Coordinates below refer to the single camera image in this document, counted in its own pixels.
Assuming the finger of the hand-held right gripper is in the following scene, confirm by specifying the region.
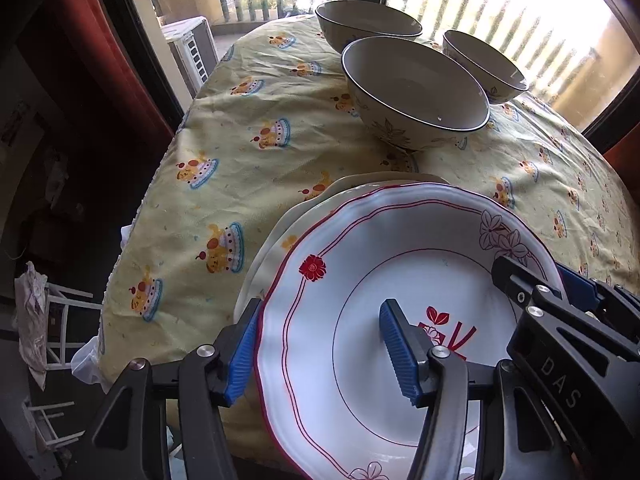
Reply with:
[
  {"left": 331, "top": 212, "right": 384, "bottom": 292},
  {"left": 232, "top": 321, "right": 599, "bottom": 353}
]
[
  {"left": 491, "top": 255, "right": 640, "bottom": 480},
  {"left": 556, "top": 263, "right": 640, "bottom": 345}
]

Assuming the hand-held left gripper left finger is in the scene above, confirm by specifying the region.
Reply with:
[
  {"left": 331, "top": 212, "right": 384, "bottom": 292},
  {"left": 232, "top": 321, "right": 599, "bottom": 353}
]
[{"left": 77, "top": 297, "right": 265, "bottom": 480}]

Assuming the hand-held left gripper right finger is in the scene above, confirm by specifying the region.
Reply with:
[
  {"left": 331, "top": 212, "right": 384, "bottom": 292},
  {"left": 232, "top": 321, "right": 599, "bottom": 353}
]
[{"left": 378, "top": 298, "right": 568, "bottom": 480}]

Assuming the white beaded-rim floral plate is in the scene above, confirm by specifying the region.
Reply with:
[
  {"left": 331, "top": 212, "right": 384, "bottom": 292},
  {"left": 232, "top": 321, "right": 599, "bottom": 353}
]
[{"left": 234, "top": 171, "right": 453, "bottom": 318}]

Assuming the white plate with lined rim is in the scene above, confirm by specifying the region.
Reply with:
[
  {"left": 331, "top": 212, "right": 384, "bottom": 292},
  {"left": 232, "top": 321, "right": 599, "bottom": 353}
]
[{"left": 252, "top": 182, "right": 563, "bottom": 480}]

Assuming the cream bowl with dark rim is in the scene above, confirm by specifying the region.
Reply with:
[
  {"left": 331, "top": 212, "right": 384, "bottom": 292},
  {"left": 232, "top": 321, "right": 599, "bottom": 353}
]
[
  {"left": 315, "top": 0, "right": 423, "bottom": 53},
  {"left": 341, "top": 36, "right": 491, "bottom": 151},
  {"left": 442, "top": 30, "right": 530, "bottom": 106}
]

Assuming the red curtain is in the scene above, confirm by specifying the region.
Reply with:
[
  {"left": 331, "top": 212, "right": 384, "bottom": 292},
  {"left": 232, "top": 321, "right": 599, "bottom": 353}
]
[
  {"left": 50, "top": 0, "right": 176, "bottom": 141},
  {"left": 600, "top": 125, "right": 640, "bottom": 196}
]

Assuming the white wooden stool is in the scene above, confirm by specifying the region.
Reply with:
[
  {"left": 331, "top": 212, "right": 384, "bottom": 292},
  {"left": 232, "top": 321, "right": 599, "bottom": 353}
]
[
  {"left": 44, "top": 280, "right": 96, "bottom": 372},
  {"left": 22, "top": 395, "right": 86, "bottom": 461}
]

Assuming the crumpled pale cloth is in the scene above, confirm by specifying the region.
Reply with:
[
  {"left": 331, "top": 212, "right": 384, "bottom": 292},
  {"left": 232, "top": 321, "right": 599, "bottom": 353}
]
[{"left": 14, "top": 260, "right": 50, "bottom": 391}]

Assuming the yellow printed tablecloth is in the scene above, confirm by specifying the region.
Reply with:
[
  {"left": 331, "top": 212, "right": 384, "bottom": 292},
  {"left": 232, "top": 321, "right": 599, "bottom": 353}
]
[{"left": 97, "top": 15, "right": 640, "bottom": 461}]

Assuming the white outdoor air conditioner unit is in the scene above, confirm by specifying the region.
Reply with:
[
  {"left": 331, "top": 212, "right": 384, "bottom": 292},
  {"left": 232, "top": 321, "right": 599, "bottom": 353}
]
[{"left": 160, "top": 16, "right": 218, "bottom": 101}]

